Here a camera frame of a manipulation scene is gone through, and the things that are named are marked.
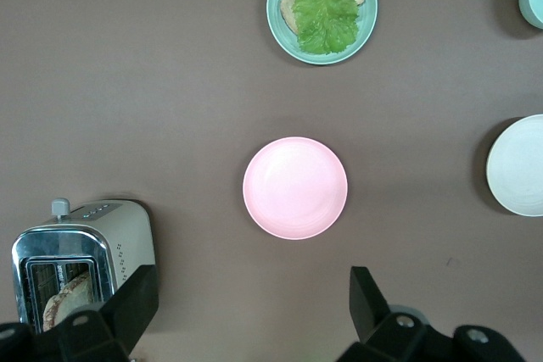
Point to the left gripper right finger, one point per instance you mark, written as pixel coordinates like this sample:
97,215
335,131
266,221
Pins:
369,315

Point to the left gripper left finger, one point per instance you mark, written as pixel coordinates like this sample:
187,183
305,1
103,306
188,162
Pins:
127,315

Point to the pink shallow bowl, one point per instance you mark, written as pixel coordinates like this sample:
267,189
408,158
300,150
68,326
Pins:
295,188

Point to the toast inside toaster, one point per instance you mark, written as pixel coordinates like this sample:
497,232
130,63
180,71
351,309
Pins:
68,298

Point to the beige and chrome toaster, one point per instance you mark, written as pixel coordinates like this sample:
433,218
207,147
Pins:
127,235

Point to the beige shallow bowl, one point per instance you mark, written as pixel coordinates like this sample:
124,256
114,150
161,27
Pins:
519,167

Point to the green plate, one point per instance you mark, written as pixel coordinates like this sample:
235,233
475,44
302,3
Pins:
365,18

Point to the green lettuce leaf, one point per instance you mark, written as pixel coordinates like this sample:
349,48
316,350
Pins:
326,18

